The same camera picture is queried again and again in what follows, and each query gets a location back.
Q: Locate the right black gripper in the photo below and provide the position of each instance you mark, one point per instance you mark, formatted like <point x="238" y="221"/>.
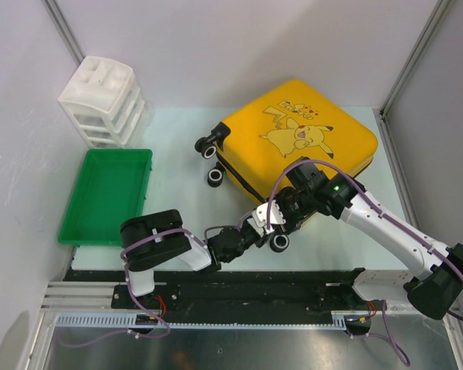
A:
<point x="291" y="223"/>

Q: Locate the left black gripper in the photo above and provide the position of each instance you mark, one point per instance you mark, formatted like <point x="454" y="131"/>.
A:
<point x="261" y="240"/>

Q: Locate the yellow Pikachu hard-shell suitcase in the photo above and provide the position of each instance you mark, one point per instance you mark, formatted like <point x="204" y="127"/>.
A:
<point x="255" y="144"/>

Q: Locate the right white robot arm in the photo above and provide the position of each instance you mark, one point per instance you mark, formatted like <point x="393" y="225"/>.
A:
<point x="437" y="269"/>

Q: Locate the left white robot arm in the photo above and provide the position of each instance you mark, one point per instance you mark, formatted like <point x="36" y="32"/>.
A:
<point x="152" y="240"/>

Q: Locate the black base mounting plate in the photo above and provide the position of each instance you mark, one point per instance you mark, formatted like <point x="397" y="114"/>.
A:
<point x="244" y="298"/>

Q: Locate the green plastic tray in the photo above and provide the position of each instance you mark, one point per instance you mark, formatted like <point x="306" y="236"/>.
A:
<point x="109" y="190"/>

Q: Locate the white plastic drawer organizer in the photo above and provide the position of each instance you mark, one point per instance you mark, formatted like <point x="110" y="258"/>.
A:
<point x="104" y="101"/>

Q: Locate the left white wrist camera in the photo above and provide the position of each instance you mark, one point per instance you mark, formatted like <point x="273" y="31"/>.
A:
<point x="265" y="217"/>

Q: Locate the aluminium frame rail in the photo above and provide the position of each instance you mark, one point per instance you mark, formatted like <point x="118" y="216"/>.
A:
<point x="99" y="306"/>

